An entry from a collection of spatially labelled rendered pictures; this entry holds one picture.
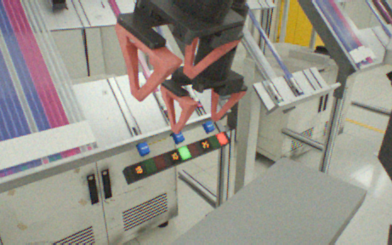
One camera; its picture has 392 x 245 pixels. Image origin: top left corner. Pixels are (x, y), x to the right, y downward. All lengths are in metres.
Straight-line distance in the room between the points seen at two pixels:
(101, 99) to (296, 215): 0.57
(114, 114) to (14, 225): 0.55
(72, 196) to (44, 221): 0.12
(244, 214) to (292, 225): 0.11
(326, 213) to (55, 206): 0.87
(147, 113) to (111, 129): 0.11
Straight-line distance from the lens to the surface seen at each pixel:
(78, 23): 1.00
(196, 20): 0.29
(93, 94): 0.86
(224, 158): 1.08
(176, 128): 0.48
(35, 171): 0.75
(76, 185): 1.19
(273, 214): 0.78
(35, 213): 1.21
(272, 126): 1.92
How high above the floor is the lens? 1.11
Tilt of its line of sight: 26 degrees down
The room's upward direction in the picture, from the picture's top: straight up
